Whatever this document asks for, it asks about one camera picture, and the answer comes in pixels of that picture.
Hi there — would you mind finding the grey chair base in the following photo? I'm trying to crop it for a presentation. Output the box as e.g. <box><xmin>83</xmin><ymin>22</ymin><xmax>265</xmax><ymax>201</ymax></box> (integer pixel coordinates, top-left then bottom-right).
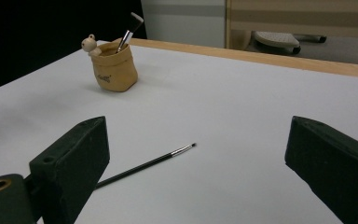
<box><xmin>253</xmin><ymin>30</ymin><xmax>328</xmax><ymax>56</ymax></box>

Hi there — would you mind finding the black curtain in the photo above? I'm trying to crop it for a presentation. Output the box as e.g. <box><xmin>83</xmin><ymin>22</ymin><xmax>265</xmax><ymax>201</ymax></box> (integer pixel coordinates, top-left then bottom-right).
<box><xmin>0</xmin><ymin>0</ymin><xmax>147</xmax><ymax>95</ymax></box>

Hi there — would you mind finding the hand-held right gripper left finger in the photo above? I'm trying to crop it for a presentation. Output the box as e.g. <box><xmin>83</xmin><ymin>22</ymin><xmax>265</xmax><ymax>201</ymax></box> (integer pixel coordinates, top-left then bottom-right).
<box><xmin>28</xmin><ymin>116</ymin><xmax>111</xmax><ymax>224</ymax></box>

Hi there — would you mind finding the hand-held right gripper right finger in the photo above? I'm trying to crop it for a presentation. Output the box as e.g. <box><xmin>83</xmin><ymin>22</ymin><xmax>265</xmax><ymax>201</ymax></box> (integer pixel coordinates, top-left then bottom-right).
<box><xmin>284</xmin><ymin>115</ymin><xmax>358</xmax><ymax>224</ymax></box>

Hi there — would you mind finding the black makeup brush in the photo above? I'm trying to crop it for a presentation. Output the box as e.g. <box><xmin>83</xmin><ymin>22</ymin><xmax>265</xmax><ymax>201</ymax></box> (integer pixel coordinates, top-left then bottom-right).
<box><xmin>116</xmin><ymin>11</ymin><xmax>145</xmax><ymax>54</ymax></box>

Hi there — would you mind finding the white cabinet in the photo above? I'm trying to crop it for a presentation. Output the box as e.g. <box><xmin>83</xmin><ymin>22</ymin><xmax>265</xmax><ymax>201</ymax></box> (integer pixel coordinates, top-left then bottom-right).
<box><xmin>140</xmin><ymin>0</ymin><xmax>227</xmax><ymax>49</ymax></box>

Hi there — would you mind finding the thin black brush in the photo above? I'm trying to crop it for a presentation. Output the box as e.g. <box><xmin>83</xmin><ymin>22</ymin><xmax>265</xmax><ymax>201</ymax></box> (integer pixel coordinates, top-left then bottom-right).
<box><xmin>95</xmin><ymin>142</ymin><xmax>198</xmax><ymax>189</ymax></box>

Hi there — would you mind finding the wooden table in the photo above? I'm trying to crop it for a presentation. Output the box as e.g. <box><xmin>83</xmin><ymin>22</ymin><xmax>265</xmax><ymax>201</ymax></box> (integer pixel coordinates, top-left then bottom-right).
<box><xmin>117</xmin><ymin>37</ymin><xmax>358</xmax><ymax>80</ymax></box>

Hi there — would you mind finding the wooden desk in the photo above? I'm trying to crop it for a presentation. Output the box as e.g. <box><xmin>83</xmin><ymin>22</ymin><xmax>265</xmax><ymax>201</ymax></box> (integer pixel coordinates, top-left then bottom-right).
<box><xmin>225</xmin><ymin>0</ymin><xmax>358</xmax><ymax>51</ymax></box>

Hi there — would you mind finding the tan pouch with bear figure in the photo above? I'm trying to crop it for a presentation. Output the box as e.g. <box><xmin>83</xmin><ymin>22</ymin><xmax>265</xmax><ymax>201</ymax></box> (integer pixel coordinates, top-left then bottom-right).
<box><xmin>81</xmin><ymin>33</ymin><xmax>139</xmax><ymax>93</ymax></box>

